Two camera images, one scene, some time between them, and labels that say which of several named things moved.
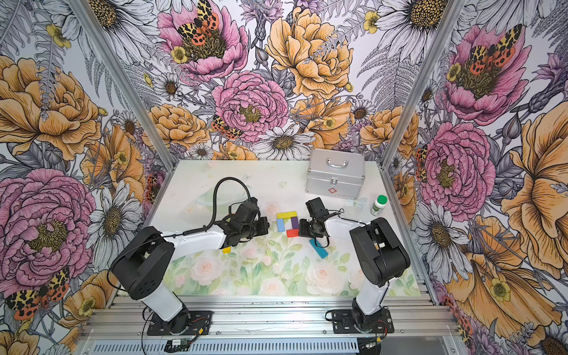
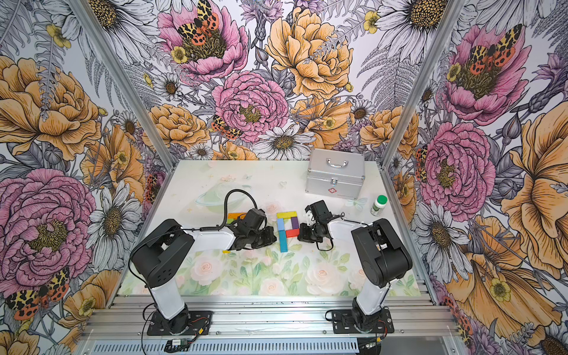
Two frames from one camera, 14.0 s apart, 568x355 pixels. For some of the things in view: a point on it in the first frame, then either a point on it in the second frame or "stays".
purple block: (295, 222) stays
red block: (292, 233) stays
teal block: (320, 251) to (283, 241)
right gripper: (302, 231) stays
